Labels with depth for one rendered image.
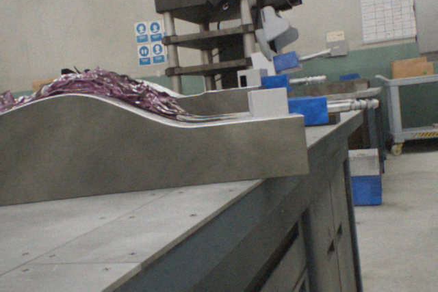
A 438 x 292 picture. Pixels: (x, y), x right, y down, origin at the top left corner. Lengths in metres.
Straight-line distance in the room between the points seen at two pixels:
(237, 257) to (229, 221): 0.17
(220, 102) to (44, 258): 0.54
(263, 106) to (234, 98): 0.25
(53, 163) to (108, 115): 0.07
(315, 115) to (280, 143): 0.08
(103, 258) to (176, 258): 0.05
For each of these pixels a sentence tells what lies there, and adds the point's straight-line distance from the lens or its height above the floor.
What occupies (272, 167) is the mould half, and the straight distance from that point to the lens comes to 0.52.
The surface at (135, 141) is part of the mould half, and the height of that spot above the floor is 0.85.
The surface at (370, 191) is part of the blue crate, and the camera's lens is 4.14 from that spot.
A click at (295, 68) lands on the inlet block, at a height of 0.92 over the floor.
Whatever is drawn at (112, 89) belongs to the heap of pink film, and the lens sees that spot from 0.59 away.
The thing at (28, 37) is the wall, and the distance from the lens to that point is 9.17.
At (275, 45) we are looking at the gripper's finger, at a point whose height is 0.96.
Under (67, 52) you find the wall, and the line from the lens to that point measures 8.78.
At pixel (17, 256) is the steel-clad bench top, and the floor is 0.80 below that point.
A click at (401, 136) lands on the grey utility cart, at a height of 0.22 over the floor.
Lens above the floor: 0.88
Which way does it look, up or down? 3 degrees down
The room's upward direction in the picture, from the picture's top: 6 degrees counter-clockwise
